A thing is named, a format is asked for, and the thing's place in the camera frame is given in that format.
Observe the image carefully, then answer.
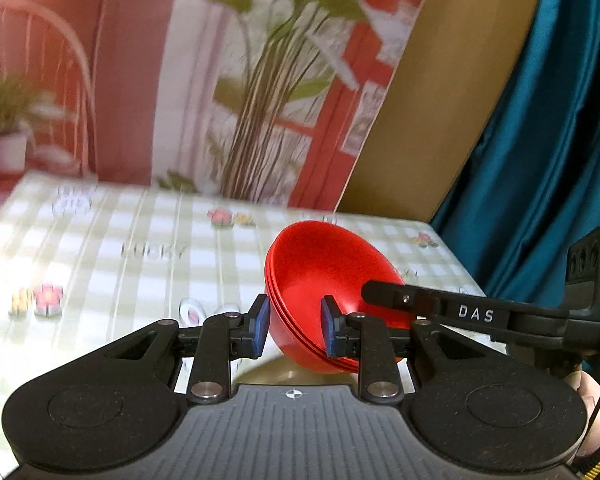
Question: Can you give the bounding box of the checkered green white tablecloth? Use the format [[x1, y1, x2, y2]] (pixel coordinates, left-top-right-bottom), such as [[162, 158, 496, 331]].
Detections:
[[0, 172, 479, 479]]

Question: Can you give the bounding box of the yellow-brown board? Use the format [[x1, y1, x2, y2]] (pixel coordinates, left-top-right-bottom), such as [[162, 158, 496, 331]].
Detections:
[[338, 0, 538, 221]]

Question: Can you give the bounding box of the person's right hand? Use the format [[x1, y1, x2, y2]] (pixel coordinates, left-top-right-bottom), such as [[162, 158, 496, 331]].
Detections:
[[565, 370, 600, 457]]

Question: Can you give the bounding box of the large red bowl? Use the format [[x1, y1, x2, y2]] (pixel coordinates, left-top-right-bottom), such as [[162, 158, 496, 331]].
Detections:
[[264, 220, 415, 374]]

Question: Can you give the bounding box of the teal curtain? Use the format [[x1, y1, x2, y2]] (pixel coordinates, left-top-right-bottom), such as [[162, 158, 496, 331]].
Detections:
[[432, 0, 600, 306]]

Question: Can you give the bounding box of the printed red chair backdrop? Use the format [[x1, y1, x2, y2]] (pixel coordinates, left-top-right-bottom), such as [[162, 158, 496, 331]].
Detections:
[[0, 0, 424, 211]]

